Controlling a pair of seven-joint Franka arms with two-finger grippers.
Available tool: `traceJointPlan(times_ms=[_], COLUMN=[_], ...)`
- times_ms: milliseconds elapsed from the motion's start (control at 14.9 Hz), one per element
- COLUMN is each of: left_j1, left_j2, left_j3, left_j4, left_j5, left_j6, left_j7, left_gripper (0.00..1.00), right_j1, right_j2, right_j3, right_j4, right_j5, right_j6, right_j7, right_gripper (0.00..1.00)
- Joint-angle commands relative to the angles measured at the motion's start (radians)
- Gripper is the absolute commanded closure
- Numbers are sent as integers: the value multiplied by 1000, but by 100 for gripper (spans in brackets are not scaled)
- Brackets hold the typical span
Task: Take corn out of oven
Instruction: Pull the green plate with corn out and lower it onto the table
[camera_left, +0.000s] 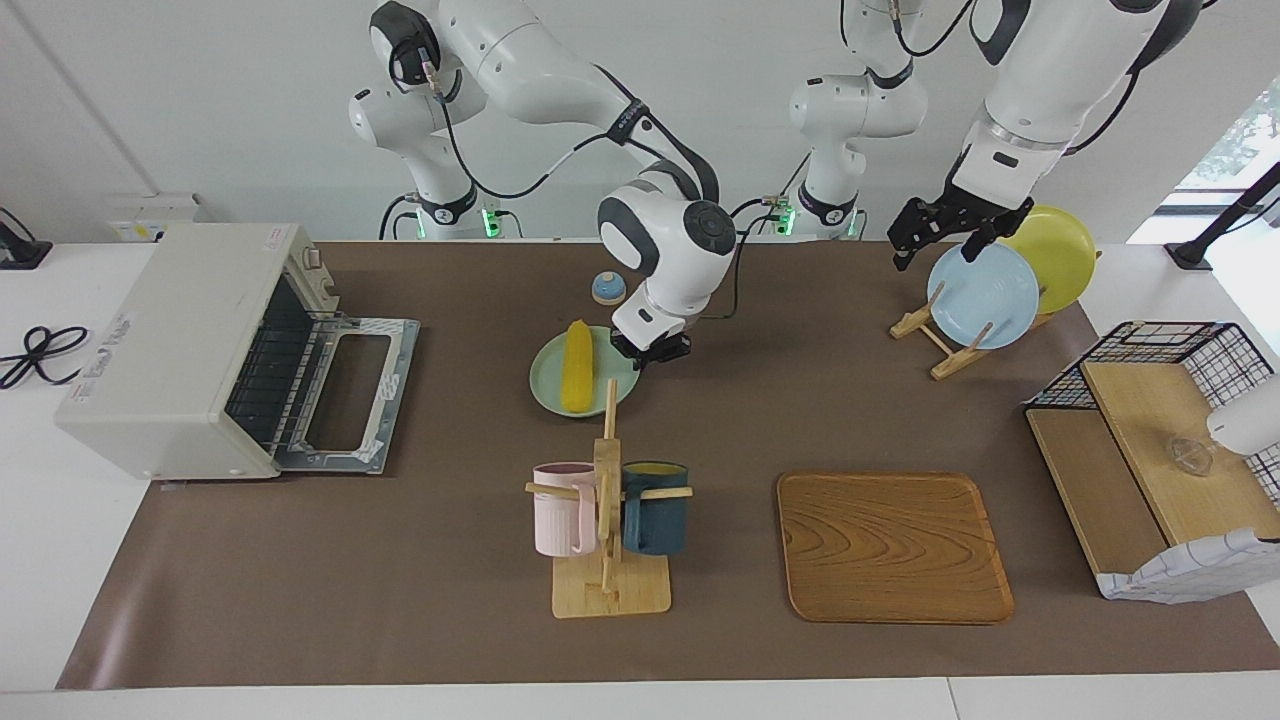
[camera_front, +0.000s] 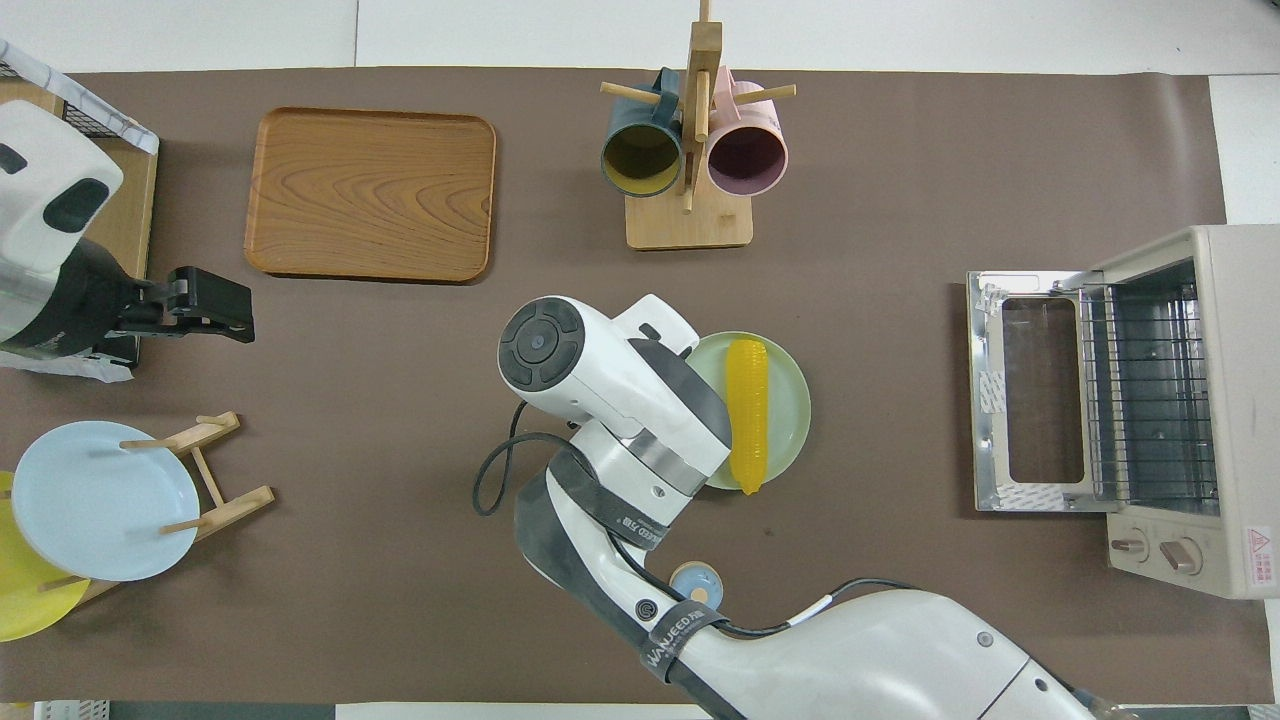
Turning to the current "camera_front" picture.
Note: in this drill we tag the small blue lidded jar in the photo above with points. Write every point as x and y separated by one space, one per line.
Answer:
690 580

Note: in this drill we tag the beige toaster oven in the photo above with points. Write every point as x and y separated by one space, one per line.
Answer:
1245 400

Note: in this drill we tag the pale green plate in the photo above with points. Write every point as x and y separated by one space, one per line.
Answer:
788 400

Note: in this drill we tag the wooden shelf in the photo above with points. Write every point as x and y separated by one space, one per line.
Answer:
130 210

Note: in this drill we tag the yellow plate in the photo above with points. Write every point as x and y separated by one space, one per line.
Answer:
25 600

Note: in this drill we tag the wooden plate rack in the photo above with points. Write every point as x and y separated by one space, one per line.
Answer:
235 505

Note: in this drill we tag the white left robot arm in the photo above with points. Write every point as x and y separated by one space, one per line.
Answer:
40 170

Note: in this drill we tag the pink mug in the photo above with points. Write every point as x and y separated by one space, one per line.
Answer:
747 160

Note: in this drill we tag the glass oven door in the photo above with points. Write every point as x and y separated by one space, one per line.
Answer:
990 400

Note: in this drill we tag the wooden mug rack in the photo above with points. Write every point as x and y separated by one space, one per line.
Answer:
690 225

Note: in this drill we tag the yellow corn cob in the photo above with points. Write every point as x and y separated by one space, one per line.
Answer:
747 420

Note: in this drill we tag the brown wooden tray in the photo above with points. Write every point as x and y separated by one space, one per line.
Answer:
370 195

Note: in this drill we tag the white cloth strip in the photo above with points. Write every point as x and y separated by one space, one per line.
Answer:
60 368

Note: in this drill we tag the beige oven knob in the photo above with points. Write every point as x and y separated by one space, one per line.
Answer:
1182 557
1130 546

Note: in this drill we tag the brown table mat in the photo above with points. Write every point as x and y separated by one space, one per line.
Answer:
380 420

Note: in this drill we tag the dark blue mug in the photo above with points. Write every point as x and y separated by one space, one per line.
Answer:
640 160

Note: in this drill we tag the white checkered cloth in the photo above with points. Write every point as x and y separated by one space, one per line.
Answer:
125 128

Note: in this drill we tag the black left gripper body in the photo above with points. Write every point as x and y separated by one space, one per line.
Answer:
85 300

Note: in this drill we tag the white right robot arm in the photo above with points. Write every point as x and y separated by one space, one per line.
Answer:
620 380

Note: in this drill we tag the light blue plate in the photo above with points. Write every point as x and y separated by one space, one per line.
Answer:
95 500

